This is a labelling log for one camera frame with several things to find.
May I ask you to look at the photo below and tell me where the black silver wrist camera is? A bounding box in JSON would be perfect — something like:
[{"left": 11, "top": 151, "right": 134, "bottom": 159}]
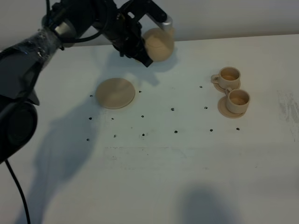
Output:
[{"left": 120, "top": 0, "right": 173, "bottom": 31}]

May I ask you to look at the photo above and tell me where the beige teapot saucer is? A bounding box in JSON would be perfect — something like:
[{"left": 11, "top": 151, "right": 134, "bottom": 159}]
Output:
[{"left": 95, "top": 78, "right": 135, "bottom": 109}]

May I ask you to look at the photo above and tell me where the beige far saucer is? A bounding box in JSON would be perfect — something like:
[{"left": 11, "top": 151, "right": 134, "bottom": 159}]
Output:
[{"left": 214, "top": 82, "right": 241, "bottom": 93}]

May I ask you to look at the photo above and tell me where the beige ceramic teapot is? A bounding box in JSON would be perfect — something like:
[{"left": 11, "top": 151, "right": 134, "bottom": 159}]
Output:
[{"left": 143, "top": 28, "right": 175, "bottom": 62}]

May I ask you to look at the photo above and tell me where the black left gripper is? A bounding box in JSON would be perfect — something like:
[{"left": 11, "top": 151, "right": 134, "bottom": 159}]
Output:
[{"left": 104, "top": 9, "right": 153, "bottom": 67}]

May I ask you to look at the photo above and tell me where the beige near saucer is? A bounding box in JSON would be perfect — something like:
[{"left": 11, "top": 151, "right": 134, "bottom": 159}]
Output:
[{"left": 217, "top": 97, "right": 245, "bottom": 119}]

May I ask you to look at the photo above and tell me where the beige teacup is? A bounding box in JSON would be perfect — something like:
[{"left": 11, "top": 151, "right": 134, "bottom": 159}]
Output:
[
  {"left": 211, "top": 67, "right": 241, "bottom": 89},
  {"left": 225, "top": 87, "right": 250, "bottom": 114}
]

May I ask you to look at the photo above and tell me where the beige far teacup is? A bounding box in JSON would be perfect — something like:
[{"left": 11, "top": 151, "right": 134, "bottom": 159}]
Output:
[{"left": 211, "top": 67, "right": 241, "bottom": 89}]

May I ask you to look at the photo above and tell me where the beige near teacup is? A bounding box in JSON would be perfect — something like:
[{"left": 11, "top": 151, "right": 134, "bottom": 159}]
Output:
[{"left": 225, "top": 87, "right": 250, "bottom": 114}]

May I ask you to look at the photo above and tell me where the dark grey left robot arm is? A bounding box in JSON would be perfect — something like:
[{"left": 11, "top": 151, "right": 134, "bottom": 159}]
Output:
[{"left": 0, "top": 0, "right": 167, "bottom": 161}]

